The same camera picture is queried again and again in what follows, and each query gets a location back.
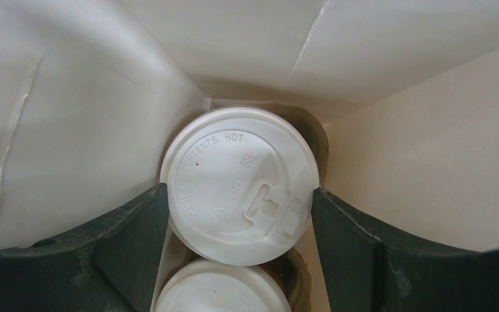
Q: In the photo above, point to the brown paper bag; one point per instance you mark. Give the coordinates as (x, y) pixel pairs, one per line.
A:
(92, 94)

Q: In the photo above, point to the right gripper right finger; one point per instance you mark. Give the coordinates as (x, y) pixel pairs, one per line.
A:
(370, 265)

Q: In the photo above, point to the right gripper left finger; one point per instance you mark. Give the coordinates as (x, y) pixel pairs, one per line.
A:
(110, 263)

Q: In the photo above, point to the lifted pulp cup carrier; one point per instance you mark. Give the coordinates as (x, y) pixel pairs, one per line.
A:
(291, 271)

